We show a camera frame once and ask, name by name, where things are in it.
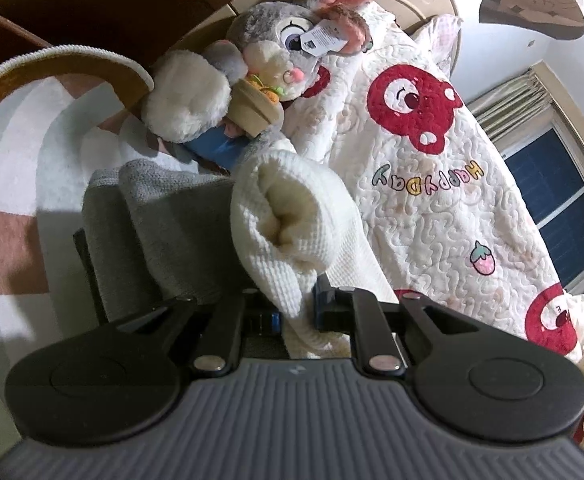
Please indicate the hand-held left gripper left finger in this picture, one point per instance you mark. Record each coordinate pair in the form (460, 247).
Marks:
(271, 322)

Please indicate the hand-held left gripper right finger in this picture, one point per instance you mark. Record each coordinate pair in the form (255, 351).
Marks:
(322, 305)

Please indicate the pink plaid pillow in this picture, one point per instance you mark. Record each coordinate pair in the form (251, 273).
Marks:
(444, 35)

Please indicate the window with curtain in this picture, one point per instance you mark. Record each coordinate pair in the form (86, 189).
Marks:
(512, 105)

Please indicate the grey plush rabbit toy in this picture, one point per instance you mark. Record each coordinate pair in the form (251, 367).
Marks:
(272, 35)

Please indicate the blue cloth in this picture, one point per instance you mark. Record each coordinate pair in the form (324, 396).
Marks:
(216, 147)

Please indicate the bear print quilted blanket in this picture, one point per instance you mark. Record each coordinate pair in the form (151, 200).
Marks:
(422, 185)

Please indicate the white ribbed shirt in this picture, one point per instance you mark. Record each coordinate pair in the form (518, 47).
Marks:
(292, 210)

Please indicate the wooden desk with drawers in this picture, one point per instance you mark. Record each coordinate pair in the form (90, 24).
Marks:
(96, 0)

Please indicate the grey towel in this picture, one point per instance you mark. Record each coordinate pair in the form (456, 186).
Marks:
(171, 220)

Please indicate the dark grey knit sweater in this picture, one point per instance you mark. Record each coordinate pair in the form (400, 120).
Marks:
(89, 270)

